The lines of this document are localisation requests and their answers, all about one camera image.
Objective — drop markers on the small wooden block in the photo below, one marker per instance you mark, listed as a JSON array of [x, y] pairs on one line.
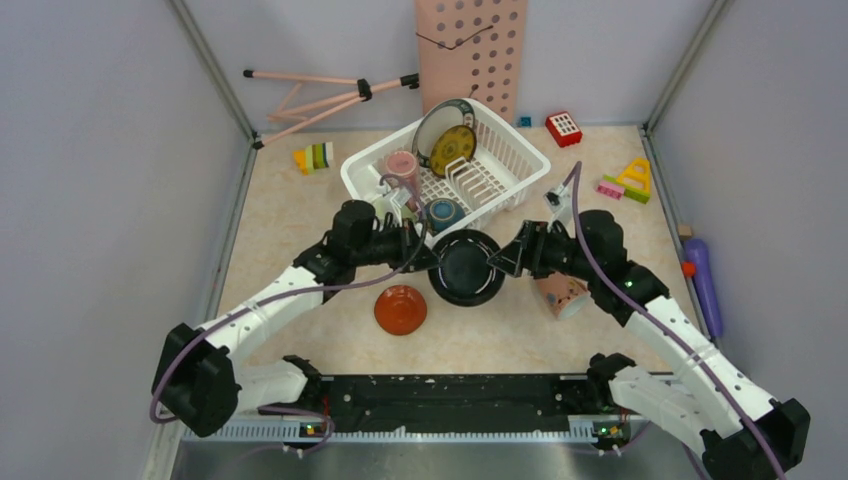
[[685, 232]]

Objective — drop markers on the pink patterned mug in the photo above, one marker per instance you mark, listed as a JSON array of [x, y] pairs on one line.
[[404, 164]]

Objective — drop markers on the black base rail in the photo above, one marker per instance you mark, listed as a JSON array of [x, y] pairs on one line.
[[494, 404]]

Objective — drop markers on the yellow black plate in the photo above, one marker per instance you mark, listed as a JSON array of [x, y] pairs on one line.
[[458, 142]]

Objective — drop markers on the pink perforated board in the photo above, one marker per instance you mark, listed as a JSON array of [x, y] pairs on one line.
[[471, 49]]

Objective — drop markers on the purple cylinder toy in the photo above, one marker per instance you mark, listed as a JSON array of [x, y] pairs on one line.
[[696, 266]]

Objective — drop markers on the red grid toy block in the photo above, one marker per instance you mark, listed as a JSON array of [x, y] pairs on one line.
[[563, 129]]

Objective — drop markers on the white plastic dish rack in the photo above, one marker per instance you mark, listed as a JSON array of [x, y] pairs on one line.
[[504, 167]]

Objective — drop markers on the white plate green rim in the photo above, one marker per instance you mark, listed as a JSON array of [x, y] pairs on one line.
[[439, 119]]

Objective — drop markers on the salmon mug white interior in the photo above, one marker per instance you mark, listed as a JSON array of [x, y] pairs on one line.
[[563, 295]]

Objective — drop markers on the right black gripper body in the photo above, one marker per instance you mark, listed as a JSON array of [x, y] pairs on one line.
[[553, 252]]

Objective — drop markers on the pink tripod stand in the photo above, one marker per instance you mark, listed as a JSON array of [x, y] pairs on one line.
[[303, 115]]

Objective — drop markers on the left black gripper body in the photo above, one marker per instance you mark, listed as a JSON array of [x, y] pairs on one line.
[[398, 251]]

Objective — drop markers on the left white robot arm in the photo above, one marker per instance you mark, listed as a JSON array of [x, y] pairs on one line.
[[201, 379]]

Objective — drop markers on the pink toy brick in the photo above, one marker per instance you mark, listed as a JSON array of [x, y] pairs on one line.
[[611, 190]]

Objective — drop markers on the light green mug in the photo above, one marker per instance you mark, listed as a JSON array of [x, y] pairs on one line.
[[391, 208]]

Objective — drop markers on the multicolour striped toy block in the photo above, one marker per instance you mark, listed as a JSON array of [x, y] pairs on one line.
[[314, 158]]

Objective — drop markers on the green toy brick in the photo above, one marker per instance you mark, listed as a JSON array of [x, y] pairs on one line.
[[626, 190]]

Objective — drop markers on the yellow triangular toy block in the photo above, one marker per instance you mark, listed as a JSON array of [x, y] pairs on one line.
[[637, 175]]

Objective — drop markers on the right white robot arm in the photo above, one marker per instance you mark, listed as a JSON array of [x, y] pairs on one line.
[[738, 429]]

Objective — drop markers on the brown ceramic bowl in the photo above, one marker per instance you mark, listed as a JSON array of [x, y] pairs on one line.
[[442, 213]]

